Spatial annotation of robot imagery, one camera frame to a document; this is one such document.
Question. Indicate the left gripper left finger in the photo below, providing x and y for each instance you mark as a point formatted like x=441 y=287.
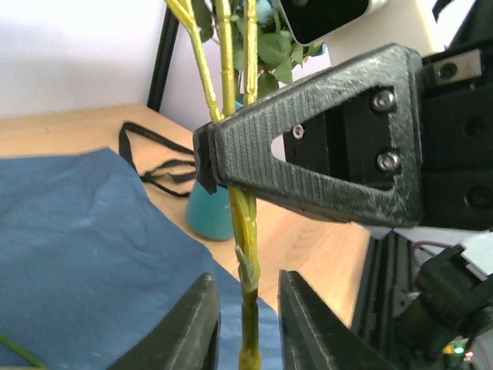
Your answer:
x=187 y=338

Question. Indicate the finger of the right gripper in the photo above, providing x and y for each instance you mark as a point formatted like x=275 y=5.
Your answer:
x=341 y=145
x=203 y=159

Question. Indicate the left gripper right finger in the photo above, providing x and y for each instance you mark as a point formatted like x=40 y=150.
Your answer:
x=313 y=337

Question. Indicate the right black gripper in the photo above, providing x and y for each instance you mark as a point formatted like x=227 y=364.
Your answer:
x=455 y=97

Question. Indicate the teal cylindrical vase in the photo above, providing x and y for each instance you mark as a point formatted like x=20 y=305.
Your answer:
x=208 y=214

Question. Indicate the yellow rose bunch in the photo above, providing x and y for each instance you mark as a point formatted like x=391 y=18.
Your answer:
x=231 y=162

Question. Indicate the blue rose bunch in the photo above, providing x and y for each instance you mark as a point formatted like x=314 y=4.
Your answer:
x=277 y=51

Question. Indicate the blue wrapping paper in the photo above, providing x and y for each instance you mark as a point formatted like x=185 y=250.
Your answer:
x=89 y=265

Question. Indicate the black frame post right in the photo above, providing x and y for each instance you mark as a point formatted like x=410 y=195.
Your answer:
x=164 y=55

